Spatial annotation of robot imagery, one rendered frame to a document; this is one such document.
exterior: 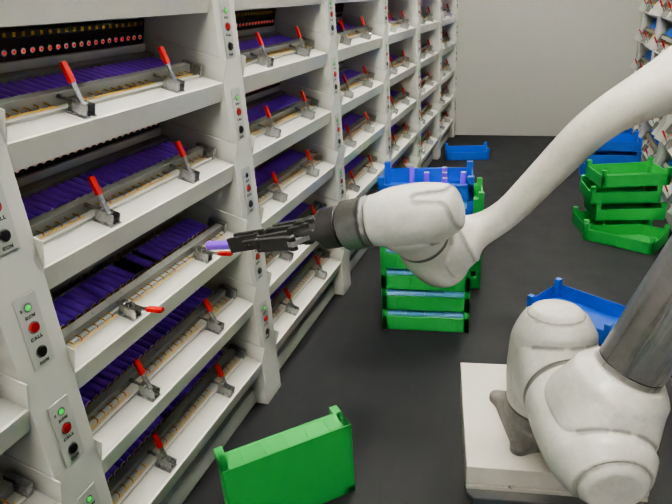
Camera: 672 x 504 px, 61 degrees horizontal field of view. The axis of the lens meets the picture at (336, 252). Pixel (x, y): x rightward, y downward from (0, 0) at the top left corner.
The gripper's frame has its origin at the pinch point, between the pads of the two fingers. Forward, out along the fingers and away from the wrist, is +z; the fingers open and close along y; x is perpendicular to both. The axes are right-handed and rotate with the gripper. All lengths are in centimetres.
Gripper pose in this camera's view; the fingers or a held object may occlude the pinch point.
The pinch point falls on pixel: (247, 240)
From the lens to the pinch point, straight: 110.7
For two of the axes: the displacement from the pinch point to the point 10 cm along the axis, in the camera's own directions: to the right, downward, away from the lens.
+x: -2.7, -9.1, -3.1
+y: 3.5, -3.9, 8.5
